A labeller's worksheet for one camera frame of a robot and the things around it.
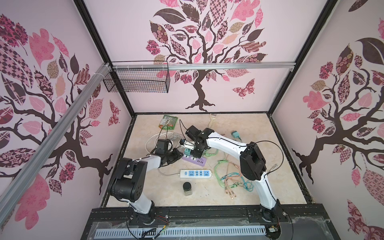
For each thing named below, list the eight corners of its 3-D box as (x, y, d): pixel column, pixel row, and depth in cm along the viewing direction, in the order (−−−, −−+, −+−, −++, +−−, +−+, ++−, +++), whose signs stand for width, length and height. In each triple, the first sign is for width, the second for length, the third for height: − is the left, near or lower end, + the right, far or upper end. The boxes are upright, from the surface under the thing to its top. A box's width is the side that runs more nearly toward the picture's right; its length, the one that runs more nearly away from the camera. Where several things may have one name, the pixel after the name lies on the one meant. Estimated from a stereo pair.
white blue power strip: (179, 179, 88) (179, 176, 85) (180, 171, 91) (179, 169, 88) (212, 179, 88) (212, 176, 85) (211, 171, 91) (212, 169, 88)
